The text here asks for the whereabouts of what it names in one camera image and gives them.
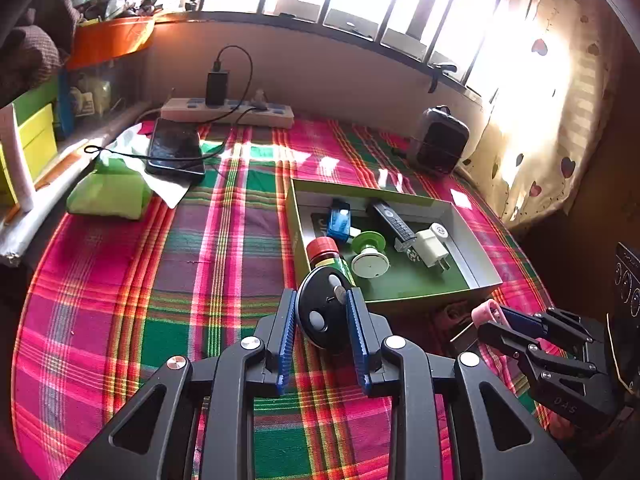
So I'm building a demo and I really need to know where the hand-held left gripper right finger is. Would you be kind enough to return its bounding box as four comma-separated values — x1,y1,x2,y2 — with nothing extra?
345,288,581,480

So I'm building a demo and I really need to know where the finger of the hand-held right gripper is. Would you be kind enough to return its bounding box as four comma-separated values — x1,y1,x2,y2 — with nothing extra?
499,306,606,356
476,321,616,427

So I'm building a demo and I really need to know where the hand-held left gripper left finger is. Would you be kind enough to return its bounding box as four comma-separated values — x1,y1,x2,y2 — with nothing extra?
62,289,298,480

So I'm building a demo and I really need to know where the pink plastic clip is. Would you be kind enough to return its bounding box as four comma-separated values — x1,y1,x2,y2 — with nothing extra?
471,299,504,327

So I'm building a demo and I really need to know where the black disc with metal caps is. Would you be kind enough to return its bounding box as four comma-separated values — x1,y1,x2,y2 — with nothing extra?
294,267,354,356

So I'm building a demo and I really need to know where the green round spool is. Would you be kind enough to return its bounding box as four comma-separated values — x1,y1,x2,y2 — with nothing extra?
349,230,391,280

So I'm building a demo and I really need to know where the green cardboard box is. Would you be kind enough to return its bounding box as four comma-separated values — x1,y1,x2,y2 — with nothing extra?
286,177,504,319

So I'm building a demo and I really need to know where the white plug adapter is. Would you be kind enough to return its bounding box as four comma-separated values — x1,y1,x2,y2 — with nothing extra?
414,227,451,272

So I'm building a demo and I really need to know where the blue translucent usb device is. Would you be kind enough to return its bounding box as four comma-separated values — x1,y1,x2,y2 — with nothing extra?
327,198,351,240

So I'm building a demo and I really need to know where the black remote control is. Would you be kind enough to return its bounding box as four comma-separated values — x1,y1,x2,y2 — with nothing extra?
365,198,421,266

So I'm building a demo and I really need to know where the silver metal clip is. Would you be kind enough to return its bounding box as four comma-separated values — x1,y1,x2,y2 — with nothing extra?
449,324,482,357

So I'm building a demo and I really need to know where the dark red cloth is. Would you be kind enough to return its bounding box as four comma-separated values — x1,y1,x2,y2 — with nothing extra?
434,304,472,332

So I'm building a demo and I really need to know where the red lid brown bottle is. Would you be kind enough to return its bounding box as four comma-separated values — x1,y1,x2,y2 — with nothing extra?
306,237,357,289

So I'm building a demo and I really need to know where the plaid blanket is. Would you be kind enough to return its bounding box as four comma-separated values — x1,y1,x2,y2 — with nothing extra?
12,117,567,480

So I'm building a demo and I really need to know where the white tissue paper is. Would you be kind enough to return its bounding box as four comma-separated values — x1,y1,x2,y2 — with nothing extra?
106,125,202,209

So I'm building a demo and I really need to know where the black grey portable speaker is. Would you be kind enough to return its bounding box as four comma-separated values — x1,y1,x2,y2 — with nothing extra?
414,105,471,174

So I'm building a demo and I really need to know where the cream heart print curtain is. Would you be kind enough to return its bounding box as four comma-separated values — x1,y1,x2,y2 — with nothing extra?
450,0,622,232

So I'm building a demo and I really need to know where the black smartphone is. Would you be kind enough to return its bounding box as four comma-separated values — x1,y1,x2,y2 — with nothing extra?
146,117,207,177

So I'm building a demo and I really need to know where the green cloth pouch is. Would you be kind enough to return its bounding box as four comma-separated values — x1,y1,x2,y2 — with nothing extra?
66,160,154,221

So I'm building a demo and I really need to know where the white power strip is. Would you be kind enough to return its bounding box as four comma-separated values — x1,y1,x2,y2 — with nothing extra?
160,97,295,129

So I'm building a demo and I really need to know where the black charger brick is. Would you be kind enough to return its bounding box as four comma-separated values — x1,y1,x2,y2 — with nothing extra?
206,70,232,107

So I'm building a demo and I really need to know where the clear plastic storage box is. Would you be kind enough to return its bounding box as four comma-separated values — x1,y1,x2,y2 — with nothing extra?
59,57,152,132

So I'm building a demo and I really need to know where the yellow box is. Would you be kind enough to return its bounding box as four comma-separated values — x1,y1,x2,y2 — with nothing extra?
0,102,59,197

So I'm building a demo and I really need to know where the white tube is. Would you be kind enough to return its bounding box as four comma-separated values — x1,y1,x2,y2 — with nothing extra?
0,106,35,212

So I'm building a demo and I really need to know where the orange plastic bin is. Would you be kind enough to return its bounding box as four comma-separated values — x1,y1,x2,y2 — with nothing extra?
66,16,156,70

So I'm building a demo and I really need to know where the brown checked cloth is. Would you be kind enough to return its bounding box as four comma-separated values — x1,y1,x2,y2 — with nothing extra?
0,27,62,107

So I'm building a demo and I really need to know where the pile of grey clutter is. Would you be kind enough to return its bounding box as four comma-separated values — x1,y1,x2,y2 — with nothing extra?
64,0,162,24

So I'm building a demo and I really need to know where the black phone cable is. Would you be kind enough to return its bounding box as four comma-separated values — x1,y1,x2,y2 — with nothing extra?
84,144,152,167

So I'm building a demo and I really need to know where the black charger cable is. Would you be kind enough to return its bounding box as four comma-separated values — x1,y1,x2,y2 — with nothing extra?
212,45,273,126

